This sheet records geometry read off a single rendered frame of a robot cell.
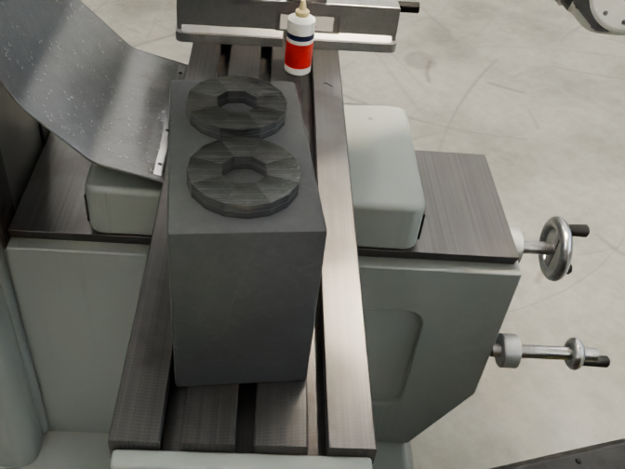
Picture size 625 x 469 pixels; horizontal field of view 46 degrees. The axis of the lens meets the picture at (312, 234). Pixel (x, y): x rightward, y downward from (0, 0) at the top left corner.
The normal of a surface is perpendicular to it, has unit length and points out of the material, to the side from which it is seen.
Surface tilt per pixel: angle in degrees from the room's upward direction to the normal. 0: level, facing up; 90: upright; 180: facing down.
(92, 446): 0
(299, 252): 90
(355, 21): 90
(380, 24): 90
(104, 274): 90
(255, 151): 0
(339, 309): 0
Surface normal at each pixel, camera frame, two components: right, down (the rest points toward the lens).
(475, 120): 0.09, -0.74
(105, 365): 0.02, 0.67
